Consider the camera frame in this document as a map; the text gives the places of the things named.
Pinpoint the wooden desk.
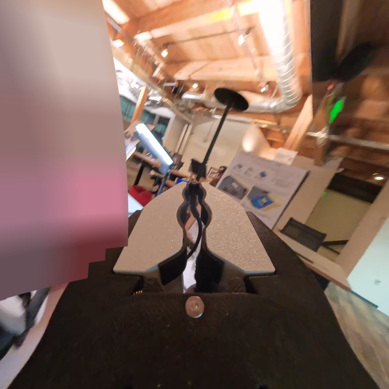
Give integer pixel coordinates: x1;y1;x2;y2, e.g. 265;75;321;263
134;152;195;183

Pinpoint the white printed poster board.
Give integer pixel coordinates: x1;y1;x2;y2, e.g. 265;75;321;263
216;150;310;229

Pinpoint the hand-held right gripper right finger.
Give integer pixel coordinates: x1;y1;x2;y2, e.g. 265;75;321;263
195;182;276;291

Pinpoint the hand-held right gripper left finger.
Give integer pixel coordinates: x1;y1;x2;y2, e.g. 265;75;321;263
112;182;188;286

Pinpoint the silver ventilation duct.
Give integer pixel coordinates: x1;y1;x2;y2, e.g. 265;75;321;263
182;0;304;113

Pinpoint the black usb-c cable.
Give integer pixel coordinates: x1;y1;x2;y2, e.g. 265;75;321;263
183;179;205;260

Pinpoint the green exit sign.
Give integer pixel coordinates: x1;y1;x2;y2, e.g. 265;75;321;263
328;98;346;124

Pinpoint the bright light bar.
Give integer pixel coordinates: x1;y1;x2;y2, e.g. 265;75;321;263
135;122;174;167

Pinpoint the grey metal pipe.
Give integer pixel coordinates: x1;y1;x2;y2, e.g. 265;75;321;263
307;131;389;152

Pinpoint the dark tilted panel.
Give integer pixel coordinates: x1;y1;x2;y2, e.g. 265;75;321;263
279;217;349;254

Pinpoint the black pole with round disc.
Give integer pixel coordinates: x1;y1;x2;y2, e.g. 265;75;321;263
197;88;249;183

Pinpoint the red object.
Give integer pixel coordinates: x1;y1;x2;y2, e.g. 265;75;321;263
129;185;152;208

